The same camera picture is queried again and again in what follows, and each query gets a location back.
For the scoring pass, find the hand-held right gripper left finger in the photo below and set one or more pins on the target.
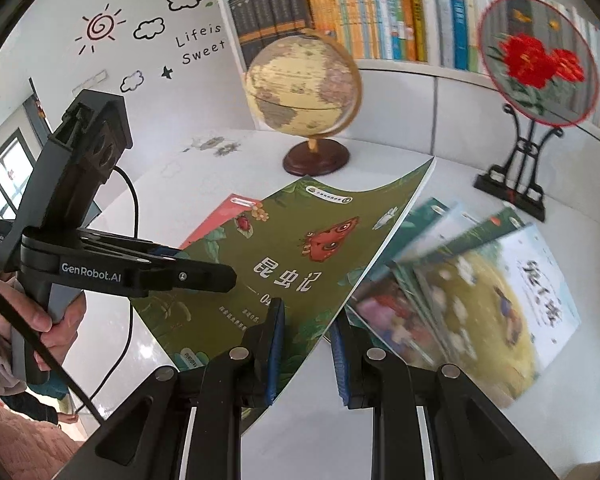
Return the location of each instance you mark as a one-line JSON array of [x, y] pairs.
[[276, 350]]

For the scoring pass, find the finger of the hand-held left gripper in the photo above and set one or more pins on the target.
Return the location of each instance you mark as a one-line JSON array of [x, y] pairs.
[[155, 251], [190, 277]]

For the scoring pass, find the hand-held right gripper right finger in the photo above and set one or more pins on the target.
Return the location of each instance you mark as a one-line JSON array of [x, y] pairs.
[[337, 365]]

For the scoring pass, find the salmon red picture book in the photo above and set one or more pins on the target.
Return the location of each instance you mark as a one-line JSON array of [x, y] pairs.
[[215, 220]]

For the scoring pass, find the spread of picture books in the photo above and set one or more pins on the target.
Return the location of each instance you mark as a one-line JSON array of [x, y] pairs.
[[380, 305]]

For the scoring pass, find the olive green insect book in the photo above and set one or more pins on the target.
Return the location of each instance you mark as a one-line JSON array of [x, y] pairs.
[[290, 240]]

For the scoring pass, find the white meadow picture book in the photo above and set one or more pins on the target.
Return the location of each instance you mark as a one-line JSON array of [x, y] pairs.
[[480, 310]]

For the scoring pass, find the row of white and blue books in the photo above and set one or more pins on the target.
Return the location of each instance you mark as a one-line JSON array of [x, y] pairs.
[[455, 20]]

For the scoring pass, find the person's left hand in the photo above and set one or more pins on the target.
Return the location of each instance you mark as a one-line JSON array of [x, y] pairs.
[[67, 330]]

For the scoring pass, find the window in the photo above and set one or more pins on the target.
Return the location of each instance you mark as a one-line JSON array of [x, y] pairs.
[[7, 175]]

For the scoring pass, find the antique style desk globe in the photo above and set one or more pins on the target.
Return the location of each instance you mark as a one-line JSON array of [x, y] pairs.
[[300, 85]]

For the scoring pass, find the person's pink clothing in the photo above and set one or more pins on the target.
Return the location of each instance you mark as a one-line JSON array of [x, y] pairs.
[[20, 435]]

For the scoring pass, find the white bookcase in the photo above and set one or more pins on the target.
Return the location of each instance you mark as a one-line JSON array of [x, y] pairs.
[[395, 110]]

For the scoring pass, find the embroidered round fan on stand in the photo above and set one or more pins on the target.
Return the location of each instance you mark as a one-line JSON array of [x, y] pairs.
[[530, 60]]

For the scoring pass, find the red sun wall decal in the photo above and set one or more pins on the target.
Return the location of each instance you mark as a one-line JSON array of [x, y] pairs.
[[100, 27]]

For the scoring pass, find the lettered wall decal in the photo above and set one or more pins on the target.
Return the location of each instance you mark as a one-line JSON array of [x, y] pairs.
[[200, 45]]

